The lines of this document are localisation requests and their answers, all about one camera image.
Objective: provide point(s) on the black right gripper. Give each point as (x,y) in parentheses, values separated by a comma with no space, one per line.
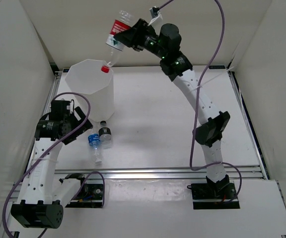
(133,37)

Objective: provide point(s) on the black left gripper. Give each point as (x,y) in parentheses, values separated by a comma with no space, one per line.
(71,137)

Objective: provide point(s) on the blue label clear bottle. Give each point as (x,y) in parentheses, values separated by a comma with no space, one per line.
(95,146)

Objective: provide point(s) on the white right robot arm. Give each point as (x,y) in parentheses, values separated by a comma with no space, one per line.
(174,64)

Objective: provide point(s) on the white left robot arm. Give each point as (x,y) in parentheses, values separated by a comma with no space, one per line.
(39,206)

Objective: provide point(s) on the white octagonal plastic bin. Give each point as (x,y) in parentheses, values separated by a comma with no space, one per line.
(94,80)

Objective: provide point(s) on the black label bottle black cap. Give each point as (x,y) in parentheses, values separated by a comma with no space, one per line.
(104,132)

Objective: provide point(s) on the aluminium front rail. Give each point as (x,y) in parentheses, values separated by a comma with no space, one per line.
(251,172)

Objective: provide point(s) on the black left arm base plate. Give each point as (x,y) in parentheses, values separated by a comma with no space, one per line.
(91,196)

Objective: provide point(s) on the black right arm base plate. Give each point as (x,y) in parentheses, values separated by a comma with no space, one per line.
(204,198)

